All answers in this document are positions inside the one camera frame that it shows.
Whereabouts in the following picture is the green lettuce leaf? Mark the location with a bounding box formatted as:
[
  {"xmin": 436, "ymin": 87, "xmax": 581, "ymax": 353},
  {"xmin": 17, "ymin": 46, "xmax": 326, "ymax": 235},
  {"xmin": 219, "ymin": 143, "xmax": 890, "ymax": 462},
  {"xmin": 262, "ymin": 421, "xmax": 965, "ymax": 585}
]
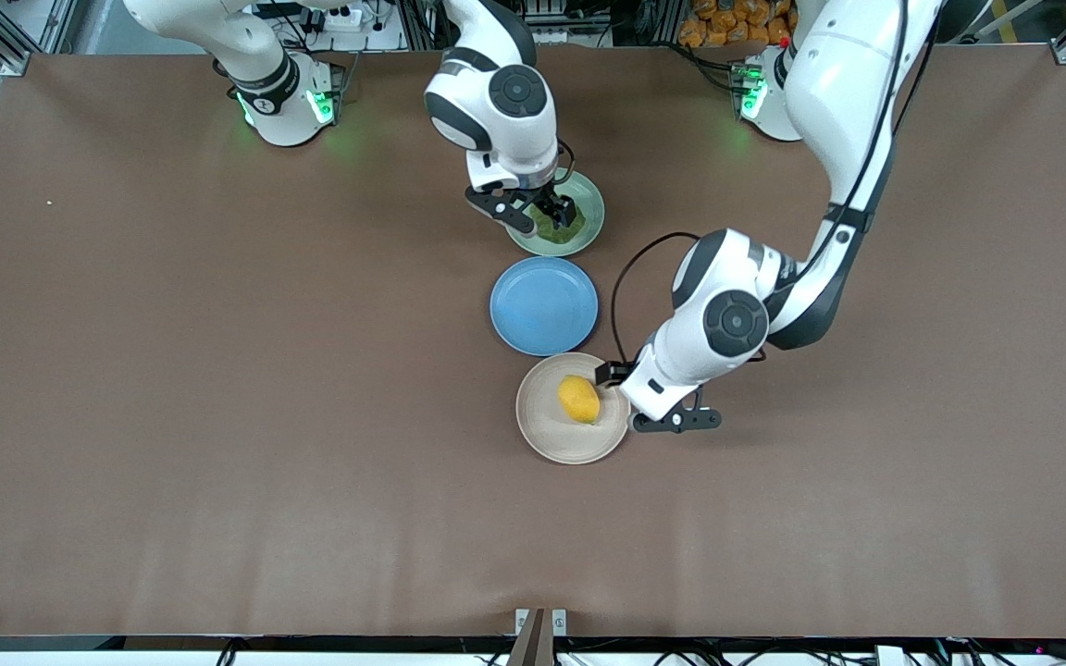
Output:
[{"xmin": 528, "ymin": 208, "xmax": 587, "ymax": 246}]

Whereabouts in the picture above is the yellow lemon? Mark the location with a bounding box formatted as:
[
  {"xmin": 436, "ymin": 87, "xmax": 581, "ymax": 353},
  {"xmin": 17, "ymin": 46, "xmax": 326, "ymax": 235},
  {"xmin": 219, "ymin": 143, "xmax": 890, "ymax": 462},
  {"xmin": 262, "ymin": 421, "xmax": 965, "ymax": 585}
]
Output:
[{"xmin": 558, "ymin": 375, "xmax": 601, "ymax": 426}]

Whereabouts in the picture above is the pale green plate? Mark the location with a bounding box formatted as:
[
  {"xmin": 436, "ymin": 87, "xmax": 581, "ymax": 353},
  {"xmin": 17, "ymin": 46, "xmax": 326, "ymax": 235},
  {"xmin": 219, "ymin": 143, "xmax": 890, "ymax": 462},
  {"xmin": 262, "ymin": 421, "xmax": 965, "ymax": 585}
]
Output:
[{"xmin": 503, "ymin": 169, "xmax": 606, "ymax": 258}]

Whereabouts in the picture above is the beige plate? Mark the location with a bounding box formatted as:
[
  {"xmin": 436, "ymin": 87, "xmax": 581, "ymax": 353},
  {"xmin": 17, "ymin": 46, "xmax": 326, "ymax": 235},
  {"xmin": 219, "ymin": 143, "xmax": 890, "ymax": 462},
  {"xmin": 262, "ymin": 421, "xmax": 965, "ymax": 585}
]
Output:
[{"xmin": 515, "ymin": 351, "xmax": 632, "ymax": 465}]

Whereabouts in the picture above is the blue plate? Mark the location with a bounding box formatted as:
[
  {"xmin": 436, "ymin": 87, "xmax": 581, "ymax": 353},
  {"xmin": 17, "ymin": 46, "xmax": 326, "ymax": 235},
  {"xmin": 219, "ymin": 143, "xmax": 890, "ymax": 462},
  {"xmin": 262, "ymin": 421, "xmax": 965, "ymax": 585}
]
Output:
[{"xmin": 490, "ymin": 256, "xmax": 600, "ymax": 358}]

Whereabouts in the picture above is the white power strip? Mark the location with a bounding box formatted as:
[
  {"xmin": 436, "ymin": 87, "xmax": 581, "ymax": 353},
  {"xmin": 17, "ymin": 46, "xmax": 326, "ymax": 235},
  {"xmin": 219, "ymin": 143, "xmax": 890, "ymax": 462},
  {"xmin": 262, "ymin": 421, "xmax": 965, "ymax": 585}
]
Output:
[{"xmin": 306, "ymin": 5, "xmax": 366, "ymax": 31}]

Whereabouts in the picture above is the bag of orange fruit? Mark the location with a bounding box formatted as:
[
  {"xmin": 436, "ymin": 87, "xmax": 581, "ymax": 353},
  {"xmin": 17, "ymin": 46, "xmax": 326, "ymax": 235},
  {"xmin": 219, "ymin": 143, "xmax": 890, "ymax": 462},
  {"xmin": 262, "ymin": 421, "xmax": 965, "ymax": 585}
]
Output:
[{"xmin": 678, "ymin": 0, "xmax": 798, "ymax": 47}]

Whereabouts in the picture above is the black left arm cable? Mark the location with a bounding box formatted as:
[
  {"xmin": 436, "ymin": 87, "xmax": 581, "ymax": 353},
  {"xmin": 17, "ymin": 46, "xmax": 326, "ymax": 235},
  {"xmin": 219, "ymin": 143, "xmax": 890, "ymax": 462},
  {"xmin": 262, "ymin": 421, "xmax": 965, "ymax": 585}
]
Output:
[{"xmin": 611, "ymin": 0, "xmax": 911, "ymax": 366}]

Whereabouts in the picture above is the black base cable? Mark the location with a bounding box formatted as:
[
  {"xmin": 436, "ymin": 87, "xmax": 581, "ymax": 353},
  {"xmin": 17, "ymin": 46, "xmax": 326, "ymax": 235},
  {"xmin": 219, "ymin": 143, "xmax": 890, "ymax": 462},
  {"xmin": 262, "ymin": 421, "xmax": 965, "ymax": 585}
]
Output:
[{"xmin": 676, "ymin": 42, "xmax": 742, "ymax": 93}]

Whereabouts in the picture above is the metal table edge bracket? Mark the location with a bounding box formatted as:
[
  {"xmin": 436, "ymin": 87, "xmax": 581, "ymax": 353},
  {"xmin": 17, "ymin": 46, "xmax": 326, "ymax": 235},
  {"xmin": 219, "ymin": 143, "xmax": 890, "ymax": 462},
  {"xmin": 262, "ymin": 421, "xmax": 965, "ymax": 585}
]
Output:
[{"xmin": 514, "ymin": 608, "xmax": 568, "ymax": 666}]

